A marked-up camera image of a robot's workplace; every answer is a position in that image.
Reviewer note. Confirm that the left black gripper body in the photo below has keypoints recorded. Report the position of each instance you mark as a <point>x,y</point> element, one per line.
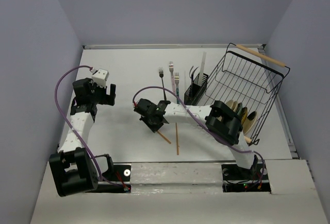
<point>96,96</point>

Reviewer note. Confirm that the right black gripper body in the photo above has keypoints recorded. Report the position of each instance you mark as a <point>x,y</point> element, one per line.
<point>153,126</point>

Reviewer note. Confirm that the wooden chopstick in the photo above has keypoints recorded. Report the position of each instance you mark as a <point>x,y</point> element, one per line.
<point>177,139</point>
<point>165,138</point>

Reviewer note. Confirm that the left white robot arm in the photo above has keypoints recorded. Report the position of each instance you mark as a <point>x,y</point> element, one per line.
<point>73,167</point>

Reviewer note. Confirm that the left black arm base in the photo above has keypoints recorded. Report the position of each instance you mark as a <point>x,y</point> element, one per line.
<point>117,182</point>

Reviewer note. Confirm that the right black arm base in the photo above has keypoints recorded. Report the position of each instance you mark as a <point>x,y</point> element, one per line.
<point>236,181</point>

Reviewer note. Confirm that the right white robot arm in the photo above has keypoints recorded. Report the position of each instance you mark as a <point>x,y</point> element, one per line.
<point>217,119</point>

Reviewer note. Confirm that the black utensil caddy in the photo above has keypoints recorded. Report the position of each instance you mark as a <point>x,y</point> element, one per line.
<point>195,91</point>

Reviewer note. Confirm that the black metal fork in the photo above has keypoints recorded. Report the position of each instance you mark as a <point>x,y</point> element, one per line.
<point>161,75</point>

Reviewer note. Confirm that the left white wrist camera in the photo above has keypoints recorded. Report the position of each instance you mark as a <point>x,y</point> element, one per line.
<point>100,77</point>

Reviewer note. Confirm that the teal handled fork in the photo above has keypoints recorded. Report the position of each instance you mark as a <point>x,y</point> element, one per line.
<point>176,80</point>

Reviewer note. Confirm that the pink handled fork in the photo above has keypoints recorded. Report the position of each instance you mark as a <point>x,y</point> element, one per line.
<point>171,69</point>

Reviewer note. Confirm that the black wire dish rack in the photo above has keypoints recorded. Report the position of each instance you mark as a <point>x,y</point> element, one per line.
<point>249,77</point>

